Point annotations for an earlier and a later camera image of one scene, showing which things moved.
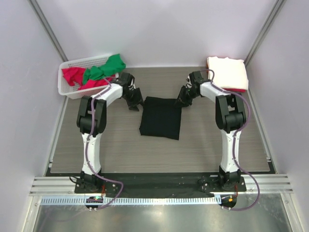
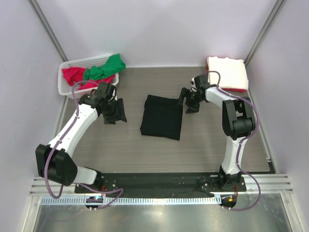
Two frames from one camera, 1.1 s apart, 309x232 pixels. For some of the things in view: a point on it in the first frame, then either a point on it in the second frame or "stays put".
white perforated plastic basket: [66, 90] stays put
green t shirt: [115, 64] stays put
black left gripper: [133, 106] to [119, 115]
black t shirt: [161, 117] stays put
